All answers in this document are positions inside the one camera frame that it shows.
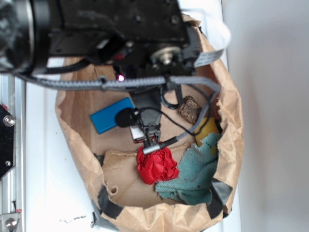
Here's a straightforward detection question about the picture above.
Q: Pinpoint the grey braided cable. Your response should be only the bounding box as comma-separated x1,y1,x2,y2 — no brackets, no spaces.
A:
16,73,222,155

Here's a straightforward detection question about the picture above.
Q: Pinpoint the yellow plastic object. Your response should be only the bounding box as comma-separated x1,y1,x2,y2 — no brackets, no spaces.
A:
193,117,221,157

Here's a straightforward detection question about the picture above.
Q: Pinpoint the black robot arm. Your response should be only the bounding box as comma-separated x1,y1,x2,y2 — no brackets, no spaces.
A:
0,0,200,146

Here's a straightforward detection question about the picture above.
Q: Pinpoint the silver corner bracket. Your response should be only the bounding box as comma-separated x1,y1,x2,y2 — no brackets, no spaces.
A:
0,213,22,232

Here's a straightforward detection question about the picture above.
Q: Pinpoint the white flat ribbon cable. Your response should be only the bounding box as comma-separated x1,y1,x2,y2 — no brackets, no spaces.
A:
180,8,232,69

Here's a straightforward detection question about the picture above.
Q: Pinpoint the teal terry cloth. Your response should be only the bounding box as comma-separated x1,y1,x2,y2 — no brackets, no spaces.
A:
155,144,219,205

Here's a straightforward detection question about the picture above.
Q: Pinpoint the brown paper bag tray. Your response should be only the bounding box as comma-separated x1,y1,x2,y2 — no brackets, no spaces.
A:
55,13,244,232

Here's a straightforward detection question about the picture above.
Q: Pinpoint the brown rough block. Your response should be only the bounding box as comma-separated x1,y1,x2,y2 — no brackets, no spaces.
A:
178,95,202,124

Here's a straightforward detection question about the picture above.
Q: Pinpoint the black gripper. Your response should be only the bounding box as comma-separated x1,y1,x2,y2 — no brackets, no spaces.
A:
130,91,161,145

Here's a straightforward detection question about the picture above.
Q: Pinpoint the aluminium frame rail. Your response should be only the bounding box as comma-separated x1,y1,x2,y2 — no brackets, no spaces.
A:
0,74,26,232

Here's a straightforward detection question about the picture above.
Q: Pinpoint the blue rectangular block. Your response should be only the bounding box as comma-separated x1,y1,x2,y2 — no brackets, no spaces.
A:
90,97,134,134

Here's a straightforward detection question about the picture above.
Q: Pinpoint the black metal bracket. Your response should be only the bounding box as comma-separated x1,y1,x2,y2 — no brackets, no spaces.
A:
0,105,15,180

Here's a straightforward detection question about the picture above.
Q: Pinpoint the red crumpled paper ball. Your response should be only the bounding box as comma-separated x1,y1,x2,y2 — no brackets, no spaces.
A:
137,147,180,185

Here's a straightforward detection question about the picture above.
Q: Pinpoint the black foam microphone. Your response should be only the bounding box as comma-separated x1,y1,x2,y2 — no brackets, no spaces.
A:
115,108,139,128

